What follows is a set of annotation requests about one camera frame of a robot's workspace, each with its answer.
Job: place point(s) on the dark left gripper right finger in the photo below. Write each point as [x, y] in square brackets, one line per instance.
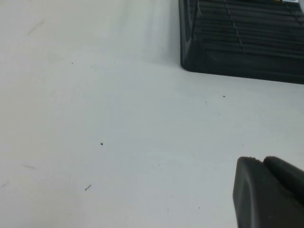
[287, 178]

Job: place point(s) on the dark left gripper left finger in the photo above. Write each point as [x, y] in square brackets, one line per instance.
[256, 202]

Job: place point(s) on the black plastic drip tray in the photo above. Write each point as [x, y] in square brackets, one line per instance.
[237, 64]

